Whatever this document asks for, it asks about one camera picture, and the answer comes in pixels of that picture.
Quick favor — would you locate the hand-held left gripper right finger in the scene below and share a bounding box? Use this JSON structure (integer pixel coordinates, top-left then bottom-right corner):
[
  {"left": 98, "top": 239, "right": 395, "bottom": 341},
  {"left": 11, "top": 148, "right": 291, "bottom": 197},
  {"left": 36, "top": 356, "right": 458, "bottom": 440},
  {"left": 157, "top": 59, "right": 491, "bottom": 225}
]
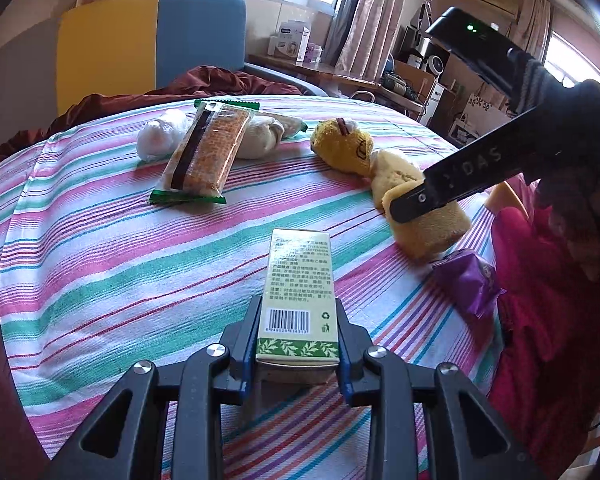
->
[{"left": 332, "top": 297, "right": 546, "bottom": 480}]

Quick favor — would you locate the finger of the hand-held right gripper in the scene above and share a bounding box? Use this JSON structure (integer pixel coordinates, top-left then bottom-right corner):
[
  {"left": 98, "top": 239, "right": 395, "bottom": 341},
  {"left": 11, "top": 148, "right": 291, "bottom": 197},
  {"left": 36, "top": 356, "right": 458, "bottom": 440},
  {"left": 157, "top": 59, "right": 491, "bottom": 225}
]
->
[{"left": 387, "top": 172, "right": 461, "bottom": 224}]

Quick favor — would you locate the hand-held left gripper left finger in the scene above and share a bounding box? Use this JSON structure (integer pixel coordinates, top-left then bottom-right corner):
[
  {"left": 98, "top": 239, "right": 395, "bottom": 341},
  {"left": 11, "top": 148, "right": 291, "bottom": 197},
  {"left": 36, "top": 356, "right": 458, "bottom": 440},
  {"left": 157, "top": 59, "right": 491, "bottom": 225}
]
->
[{"left": 45, "top": 295, "right": 263, "bottom": 480}]

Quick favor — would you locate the yellow sponge cake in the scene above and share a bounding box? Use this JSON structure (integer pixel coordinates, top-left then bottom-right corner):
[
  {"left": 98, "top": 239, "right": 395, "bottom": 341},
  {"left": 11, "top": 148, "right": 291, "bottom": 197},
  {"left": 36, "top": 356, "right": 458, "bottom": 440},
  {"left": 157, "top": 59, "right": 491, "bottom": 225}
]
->
[{"left": 370, "top": 150, "right": 470, "bottom": 261}]

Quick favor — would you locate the yellow plush toy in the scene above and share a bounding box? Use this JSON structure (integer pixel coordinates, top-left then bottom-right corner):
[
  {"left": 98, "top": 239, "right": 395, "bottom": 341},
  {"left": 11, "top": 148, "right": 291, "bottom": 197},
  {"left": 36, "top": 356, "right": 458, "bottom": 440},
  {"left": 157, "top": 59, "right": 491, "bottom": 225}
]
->
[{"left": 310, "top": 117, "right": 376, "bottom": 181}]

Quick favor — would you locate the purple snack packet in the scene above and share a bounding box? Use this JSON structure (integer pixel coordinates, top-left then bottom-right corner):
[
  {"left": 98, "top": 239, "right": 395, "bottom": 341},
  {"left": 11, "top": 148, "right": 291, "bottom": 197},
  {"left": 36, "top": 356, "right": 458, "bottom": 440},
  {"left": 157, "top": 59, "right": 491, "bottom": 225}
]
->
[{"left": 432, "top": 248, "right": 506, "bottom": 318}]

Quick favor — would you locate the green and cream carton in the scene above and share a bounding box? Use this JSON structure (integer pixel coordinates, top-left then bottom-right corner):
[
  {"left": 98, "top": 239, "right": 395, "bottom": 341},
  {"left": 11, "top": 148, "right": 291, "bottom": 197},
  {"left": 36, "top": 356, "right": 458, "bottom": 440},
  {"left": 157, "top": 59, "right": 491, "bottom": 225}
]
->
[{"left": 256, "top": 228, "right": 341, "bottom": 386}]

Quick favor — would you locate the cracker packet with green ends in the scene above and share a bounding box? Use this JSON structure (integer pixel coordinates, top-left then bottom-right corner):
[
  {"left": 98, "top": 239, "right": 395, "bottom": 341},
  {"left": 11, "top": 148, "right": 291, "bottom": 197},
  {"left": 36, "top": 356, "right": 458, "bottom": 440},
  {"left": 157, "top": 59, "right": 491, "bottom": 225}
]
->
[{"left": 148, "top": 100, "right": 261, "bottom": 206}]

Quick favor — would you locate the person's right hand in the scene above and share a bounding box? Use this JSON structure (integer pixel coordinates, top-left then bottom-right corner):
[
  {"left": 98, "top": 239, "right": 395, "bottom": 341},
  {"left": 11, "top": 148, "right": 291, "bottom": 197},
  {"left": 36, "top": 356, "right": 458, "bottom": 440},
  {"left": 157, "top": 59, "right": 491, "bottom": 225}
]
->
[{"left": 507, "top": 47, "right": 600, "bottom": 181}]

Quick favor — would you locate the white flower print bag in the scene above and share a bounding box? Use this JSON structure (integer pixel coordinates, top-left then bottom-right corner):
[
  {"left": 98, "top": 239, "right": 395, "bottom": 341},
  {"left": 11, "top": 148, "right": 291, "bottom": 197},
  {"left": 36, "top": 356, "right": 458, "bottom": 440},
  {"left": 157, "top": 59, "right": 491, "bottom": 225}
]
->
[{"left": 450, "top": 92, "right": 512, "bottom": 147}]

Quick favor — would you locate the brown cardboard box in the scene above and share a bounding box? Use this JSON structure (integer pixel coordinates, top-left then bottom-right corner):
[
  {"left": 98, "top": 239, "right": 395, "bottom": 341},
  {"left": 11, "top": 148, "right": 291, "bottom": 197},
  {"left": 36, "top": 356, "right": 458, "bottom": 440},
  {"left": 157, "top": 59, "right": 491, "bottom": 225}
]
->
[{"left": 394, "top": 60, "right": 437, "bottom": 102}]

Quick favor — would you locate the black and silver stereo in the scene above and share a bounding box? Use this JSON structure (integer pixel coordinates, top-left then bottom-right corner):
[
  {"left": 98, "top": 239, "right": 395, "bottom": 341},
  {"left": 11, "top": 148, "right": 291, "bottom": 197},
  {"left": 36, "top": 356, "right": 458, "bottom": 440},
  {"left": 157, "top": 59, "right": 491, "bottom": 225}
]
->
[{"left": 399, "top": 4, "right": 451, "bottom": 77}]

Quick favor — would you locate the side window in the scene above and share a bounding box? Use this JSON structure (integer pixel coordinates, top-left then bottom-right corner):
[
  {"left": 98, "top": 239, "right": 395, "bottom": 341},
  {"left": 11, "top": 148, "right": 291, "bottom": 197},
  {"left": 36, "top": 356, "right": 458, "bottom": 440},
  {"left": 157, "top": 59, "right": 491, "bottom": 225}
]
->
[{"left": 545, "top": 30, "right": 600, "bottom": 96}]

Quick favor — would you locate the wooden desk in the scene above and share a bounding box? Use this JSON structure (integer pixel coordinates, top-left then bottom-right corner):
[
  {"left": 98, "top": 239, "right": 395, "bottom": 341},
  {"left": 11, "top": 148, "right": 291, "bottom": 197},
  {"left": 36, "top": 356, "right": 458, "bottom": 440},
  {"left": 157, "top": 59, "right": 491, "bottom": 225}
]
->
[{"left": 247, "top": 52, "right": 426, "bottom": 116}]

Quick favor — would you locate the person's pink clothing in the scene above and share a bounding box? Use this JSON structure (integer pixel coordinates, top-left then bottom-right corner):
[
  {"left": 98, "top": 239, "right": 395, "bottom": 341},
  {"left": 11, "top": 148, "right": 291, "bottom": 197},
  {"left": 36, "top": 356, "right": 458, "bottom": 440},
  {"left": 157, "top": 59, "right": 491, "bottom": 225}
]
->
[{"left": 485, "top": 180, "right": 600, "bottom": 480}]

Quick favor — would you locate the white printed carton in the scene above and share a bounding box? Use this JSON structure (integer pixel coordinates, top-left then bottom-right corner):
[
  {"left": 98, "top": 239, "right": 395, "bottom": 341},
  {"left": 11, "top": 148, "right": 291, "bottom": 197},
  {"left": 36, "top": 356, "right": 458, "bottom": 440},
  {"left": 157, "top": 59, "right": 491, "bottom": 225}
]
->
[{"left": 267, "top": 22, "right": 312, "bottom": 61}]

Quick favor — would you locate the small white plastic-wrapped ball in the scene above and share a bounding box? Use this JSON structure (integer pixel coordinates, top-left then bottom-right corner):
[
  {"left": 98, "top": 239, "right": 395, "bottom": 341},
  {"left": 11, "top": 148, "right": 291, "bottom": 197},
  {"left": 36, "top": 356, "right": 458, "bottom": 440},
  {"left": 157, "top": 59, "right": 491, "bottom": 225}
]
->
[{"left": 137, "top": 108, "right": 189, "bottom": 162}]

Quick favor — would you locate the maroon blanket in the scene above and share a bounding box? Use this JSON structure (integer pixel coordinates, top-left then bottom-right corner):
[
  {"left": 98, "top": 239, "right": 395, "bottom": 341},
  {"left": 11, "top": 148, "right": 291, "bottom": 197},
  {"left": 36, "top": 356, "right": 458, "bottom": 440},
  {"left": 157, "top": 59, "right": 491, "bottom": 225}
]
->
[{"left": 0, "top": 65, "right": 303, "bottom": 171}]

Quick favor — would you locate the grey yellow blue armchair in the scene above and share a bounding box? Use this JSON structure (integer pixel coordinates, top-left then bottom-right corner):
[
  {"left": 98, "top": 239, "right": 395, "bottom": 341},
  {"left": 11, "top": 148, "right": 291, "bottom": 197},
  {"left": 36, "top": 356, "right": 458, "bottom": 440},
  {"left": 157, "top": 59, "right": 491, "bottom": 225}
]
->
[{"left": 0, "top": 0, "right": 341, "bottom": 126}]

